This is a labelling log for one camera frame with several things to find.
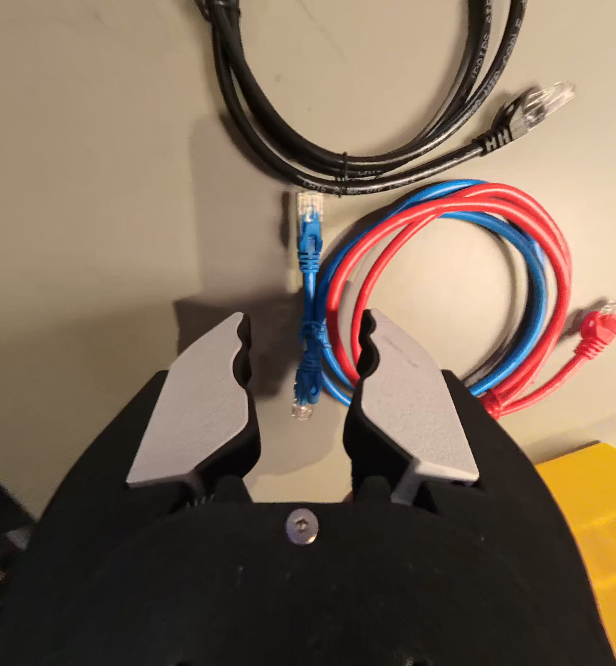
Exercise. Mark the yellow storage bin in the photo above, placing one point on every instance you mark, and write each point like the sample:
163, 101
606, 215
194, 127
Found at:
599, 520

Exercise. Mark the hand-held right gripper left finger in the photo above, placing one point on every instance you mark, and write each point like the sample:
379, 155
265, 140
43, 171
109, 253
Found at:
198, 411

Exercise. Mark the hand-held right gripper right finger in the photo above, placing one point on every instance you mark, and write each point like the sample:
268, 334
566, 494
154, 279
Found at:
417, 411

